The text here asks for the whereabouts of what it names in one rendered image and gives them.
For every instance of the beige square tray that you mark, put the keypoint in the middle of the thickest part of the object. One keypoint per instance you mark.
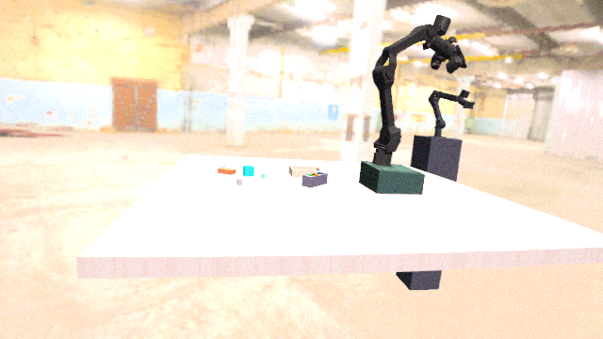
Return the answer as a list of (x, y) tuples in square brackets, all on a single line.
[(299, 171)]

